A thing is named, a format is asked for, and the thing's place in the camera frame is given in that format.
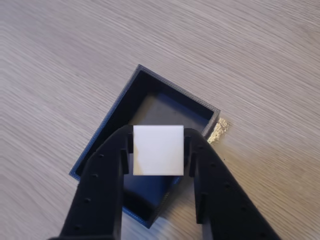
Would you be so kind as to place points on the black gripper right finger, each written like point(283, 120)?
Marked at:
point(220, 195)

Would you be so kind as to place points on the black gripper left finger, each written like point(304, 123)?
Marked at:
point(100, 187)

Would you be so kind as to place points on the white cube block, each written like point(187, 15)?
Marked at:
point(158, 150)

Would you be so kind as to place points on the black open box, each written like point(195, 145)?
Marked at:
point(170, 110)

